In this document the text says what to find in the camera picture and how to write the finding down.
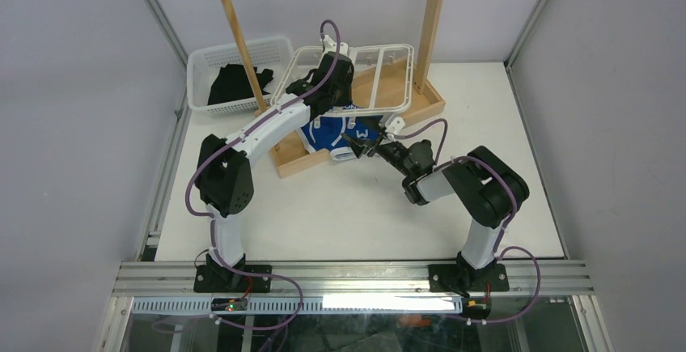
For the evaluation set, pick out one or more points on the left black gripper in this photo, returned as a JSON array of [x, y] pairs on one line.
[[345, 99]]

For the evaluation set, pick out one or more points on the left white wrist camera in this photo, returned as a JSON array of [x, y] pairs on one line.
[[331, 46]]

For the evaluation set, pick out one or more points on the white plastic clip hanger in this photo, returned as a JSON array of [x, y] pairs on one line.
[[380, 85]]

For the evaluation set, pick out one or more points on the white perforated plastic basket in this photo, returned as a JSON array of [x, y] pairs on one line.
[[269, 56]]

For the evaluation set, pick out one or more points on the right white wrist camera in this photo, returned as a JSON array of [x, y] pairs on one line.
[[392, 128]]

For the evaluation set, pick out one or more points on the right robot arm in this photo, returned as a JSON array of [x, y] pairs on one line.
[[490, 191]]

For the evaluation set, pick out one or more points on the blue boxer underwear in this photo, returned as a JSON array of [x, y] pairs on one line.
[[325, 134]]

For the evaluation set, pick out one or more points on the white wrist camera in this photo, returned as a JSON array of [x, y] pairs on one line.
[[392, 128], [331, 46]]

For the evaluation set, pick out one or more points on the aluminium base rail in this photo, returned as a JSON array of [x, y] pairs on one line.
[[184, 286]]

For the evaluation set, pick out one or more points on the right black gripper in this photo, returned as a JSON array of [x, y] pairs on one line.
[[357, 145]]

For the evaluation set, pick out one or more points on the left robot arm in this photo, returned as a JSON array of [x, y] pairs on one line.
[[224, 172]]

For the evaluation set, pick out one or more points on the black garment in basket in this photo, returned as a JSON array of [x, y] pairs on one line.
[[231, 84]]

